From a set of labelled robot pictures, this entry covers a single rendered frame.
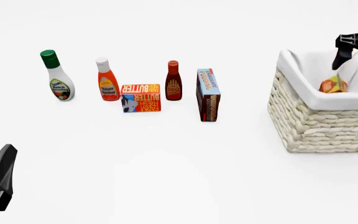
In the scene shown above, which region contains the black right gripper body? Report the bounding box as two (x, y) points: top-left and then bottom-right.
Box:
(335, 29), (358, 57)

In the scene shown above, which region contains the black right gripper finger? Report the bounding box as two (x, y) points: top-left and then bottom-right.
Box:
(331, 45), (354, 71)

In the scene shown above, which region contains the orange juice carton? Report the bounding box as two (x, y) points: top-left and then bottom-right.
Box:
(318, 49), (358, 94)

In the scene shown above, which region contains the white wicker basket with liner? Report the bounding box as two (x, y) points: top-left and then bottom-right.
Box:
(267, 48), (358, 154)

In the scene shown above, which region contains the ranch dressing bottle green cap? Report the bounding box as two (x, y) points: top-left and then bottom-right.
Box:
(39, 49), (76, 102)

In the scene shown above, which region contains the tomato ketchup bottle white cap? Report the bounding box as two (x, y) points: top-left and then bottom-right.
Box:
(95, 56), (121, 102)

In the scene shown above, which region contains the chocolate pudding box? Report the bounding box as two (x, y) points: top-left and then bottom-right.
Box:
(196, 68), (222, 123)

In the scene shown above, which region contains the red butter box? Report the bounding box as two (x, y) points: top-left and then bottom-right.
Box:
(119, 83), (162, 114)

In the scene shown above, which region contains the dark red BBQ sauce bottle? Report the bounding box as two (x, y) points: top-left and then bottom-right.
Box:
(165, 60), (183, 101)

